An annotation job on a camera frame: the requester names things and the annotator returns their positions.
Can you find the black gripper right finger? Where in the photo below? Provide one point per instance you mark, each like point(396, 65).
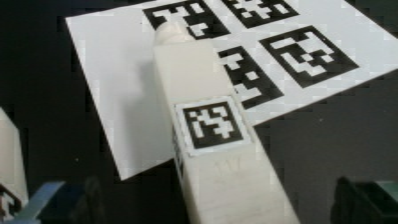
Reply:
point(364, 202)

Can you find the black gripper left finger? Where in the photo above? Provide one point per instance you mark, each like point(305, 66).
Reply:
point(65, 203)

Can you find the white desk leg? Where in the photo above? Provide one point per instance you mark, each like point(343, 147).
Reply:
point(12, 181)
point(231, 188)

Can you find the fiducial marker sheet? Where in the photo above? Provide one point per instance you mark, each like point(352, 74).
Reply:
point(302, 48)

